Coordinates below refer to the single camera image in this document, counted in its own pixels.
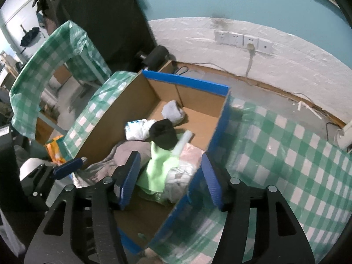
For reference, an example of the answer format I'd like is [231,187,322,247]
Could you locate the blue grey cloth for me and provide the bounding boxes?
[161,100,186,124]

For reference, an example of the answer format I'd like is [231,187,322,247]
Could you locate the green checked tablecloth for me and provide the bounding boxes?
[64,70,352,264]

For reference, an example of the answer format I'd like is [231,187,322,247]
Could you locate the white electric kettle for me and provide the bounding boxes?
[336,121,352,153]

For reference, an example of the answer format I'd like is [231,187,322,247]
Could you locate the black cylinder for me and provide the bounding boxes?
[143,45,169,68]

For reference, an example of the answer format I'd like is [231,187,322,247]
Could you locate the light green cloth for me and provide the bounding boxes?
[136,143,180,196]

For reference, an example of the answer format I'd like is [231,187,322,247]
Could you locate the black umbrella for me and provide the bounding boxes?
[20,25,41,47]

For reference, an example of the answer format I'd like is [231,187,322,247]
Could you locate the checked cloth on side table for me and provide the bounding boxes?
[9,20,112,136]

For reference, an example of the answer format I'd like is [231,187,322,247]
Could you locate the black cloth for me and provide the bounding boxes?
[148,118,178,150]

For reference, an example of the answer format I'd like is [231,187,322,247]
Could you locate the dark cabinet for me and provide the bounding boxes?
[44,0,158,73]

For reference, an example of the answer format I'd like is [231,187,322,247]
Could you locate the orange bag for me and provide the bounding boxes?
[45,135,68,163]

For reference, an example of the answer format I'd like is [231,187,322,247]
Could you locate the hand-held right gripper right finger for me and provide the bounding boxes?
[201,152,317,264]

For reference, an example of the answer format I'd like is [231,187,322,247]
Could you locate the blue cardboard box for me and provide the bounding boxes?
[64,70,231,256]

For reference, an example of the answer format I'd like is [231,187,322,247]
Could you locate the white plastic bag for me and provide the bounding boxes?
[162,146,205,205]

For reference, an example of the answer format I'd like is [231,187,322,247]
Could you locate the white patterned cloth bundle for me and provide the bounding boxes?
[125,119,157,141]

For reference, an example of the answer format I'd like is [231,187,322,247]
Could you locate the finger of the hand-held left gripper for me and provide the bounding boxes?
[53,157,88,180]

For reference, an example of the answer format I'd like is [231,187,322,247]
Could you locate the grey plug with cable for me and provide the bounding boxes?
[244,43,256,80]

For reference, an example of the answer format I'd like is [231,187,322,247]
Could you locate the white plastic strip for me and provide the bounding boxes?
[298,101,322,120]

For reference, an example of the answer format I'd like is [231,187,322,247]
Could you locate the grey beige cloth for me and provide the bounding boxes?
[71,140,153,187]

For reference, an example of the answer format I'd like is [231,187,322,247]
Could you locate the white wall socket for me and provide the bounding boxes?
[214,31,229,44]
[258,40,273,54]
[243,35,259,50]
[228,33,244,46]

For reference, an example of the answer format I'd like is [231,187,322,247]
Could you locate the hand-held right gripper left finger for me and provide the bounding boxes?
[23,151,142,264]

